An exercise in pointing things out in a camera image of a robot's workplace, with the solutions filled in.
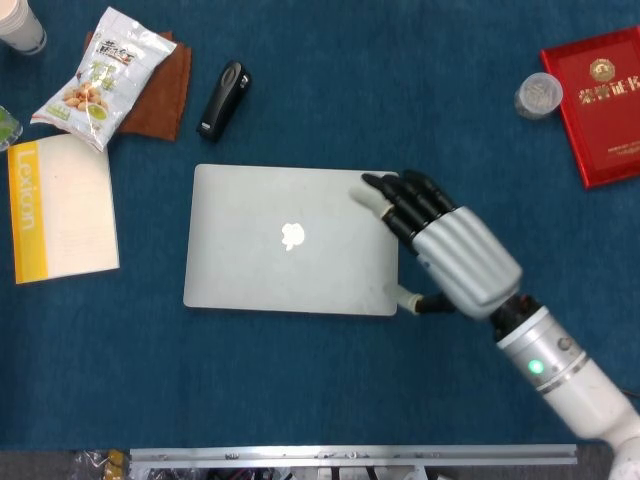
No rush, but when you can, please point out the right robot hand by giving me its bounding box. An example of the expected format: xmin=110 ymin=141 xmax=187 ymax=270
xmin=348 ymin=169 xmax=524 ymax=321

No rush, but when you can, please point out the silver Apple laptop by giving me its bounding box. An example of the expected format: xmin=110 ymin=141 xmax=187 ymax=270
xmin=182 ymin=163 xmax=404 ymax=318

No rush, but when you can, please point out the small clear round container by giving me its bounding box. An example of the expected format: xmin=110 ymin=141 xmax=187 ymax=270
xmin=513 ymin=71 xmax=565 ymax=120

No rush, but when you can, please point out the red certificate folder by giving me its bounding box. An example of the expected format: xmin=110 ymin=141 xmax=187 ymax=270
xmin=538 ymin=25 xmax=640 ymax=190

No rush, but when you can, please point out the blue felt table cloth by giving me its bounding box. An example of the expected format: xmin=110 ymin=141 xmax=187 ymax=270
xmin=0 ymin=0 xmax=640 ymax=454

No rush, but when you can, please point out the black stapler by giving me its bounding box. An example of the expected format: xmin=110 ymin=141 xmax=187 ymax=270
xmin=195 ymin=60 xmax=253 ymax=144

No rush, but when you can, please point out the brown leather pouch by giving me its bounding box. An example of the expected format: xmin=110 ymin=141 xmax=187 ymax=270
xmin=83 ymin=30 xmax=193 ymax=143

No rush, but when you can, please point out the yellow white Lexicon notebook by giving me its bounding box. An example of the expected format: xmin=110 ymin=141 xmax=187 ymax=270
xmin=6 ymin=132 xmax=121 ymax=286

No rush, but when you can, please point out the white nut snack bag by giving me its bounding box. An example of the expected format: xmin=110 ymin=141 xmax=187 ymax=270
xmin=29 ymin=6 xmax=178 ymax=153

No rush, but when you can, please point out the clear bag with yellow parts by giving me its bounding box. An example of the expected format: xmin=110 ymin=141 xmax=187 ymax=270
xmin=69 ymin=448 xmax=132 ymax=480

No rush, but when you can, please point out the clear bag with green content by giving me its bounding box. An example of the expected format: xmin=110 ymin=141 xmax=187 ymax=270
xmin=0 ymin=104 xmax=24 ymax=153

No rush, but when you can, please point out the white paper cup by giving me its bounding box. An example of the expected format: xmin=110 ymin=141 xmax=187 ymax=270
xmin=0 ymin=0 xmax=48 ymax=55

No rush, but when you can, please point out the aluminium profile rail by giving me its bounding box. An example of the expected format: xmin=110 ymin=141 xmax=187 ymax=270
xmin=128 ymin=443 xmax=579 ymax=480

